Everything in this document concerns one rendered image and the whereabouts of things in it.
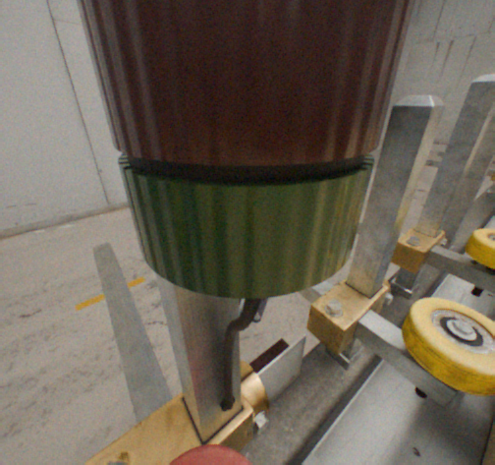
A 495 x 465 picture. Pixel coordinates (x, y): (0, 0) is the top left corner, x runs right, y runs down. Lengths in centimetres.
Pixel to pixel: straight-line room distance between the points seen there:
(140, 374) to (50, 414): 114
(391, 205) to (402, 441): 39
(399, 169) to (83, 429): 130
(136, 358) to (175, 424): 8
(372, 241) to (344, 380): 24
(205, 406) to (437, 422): 47
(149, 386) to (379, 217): 30
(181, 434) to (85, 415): 111
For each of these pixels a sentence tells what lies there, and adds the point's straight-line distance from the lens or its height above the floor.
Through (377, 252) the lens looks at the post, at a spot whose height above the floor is 93.
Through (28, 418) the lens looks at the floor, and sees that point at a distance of 145.
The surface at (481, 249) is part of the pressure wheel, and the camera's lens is 50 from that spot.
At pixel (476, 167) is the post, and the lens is 80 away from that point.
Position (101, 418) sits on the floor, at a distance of 131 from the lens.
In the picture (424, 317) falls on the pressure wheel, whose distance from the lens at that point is 30.
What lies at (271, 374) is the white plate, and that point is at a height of 78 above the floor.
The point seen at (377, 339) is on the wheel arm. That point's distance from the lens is 35.
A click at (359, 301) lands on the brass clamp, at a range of 36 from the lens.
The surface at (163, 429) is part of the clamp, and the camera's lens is 25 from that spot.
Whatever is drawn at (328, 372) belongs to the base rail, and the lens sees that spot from 47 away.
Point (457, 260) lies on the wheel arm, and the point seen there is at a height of 85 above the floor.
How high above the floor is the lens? 110
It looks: 27 degrees down
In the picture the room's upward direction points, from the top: straight up
